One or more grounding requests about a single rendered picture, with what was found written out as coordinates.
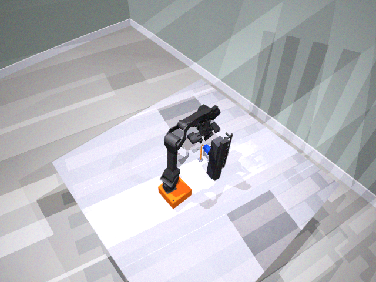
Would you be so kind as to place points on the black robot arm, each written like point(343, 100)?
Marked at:
point(173, 143)

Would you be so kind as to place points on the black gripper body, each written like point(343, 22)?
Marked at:
point(194, 138)

